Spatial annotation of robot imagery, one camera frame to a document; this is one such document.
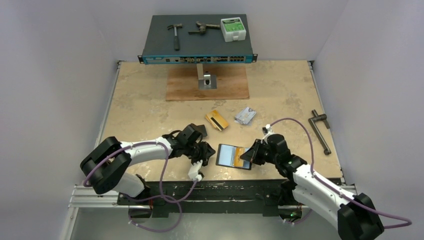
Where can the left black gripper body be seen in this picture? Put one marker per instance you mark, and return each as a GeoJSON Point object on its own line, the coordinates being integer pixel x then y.
{"type": "Point", "coordinates": [198, 152]}

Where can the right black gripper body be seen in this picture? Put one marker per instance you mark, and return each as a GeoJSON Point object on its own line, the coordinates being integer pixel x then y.
{"type": "Point", "coordinates": [255, 151]}

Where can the single gold VIP card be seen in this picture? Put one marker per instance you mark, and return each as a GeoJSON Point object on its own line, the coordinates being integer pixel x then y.
{"type": "Point", "coordinates": [238, 162]}

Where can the black card holder wallet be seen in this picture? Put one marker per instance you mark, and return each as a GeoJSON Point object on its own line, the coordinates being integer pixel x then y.
{"type": "Point", "coordinates": [225, 156]}

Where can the black VIP card stack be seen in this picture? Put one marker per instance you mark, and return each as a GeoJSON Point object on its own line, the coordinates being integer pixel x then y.
{"type": "Point", "coordinates": [202, 129]}

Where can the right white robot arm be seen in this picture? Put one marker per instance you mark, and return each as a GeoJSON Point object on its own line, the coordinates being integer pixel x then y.
{"type": "Point", "coordinates": [352, 215]}

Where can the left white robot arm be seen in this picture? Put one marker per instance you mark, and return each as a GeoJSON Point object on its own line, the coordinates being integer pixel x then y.
{"type": "Point", "coordinates": [105, 168]}

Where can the gold VIP card stack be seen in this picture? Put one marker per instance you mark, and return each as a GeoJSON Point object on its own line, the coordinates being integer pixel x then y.
{"type": "Point", "coordinates": [216, 120]}

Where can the silver card stack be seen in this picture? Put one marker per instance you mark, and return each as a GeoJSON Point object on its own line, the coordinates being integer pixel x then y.
{"type": "Point", "coordinates": [245, 116]}

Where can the wooden board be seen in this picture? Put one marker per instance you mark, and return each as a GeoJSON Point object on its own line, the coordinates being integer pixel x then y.
{"type": "Point", "coordinates": [183, 84]}

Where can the small hammer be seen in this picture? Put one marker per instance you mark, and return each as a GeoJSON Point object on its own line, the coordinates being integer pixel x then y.
{"type": "Point", "coordinates": [176, 41]}

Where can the rusty pliers tool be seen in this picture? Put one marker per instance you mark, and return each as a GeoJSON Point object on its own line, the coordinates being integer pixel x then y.
{"type": "Point", "coordinates": [203, 27]}

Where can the white green plastic box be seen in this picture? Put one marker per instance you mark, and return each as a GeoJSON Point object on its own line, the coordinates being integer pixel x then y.
{"type": "Point", "coordinates": [233, 29]}

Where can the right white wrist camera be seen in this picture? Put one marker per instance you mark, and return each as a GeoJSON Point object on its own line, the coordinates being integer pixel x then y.
{"type": "Point", "coordinates": [267, 131]}

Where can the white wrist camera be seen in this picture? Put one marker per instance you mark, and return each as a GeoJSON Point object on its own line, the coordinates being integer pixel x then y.
{"type": "Point", "coordinates": [195, 173]}
{"type": "Point", "coordinates": [267, 131]}

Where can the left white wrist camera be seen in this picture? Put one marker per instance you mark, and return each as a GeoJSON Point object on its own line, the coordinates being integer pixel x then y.
{"type": "Point", "coordinates": [195, 173]}

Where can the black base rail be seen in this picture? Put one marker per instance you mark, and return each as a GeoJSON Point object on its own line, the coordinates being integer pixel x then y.
{"type": "Point", "coordinates": [267, 197]}

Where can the metal stand bracket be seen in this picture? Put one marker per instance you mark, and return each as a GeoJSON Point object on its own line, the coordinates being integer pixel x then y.
{"type": "Point", "coordinates": [206, 80]}

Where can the blue network switch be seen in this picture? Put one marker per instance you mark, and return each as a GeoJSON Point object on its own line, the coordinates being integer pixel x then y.
{"type": "Point", "coordinates": [209, 48]}

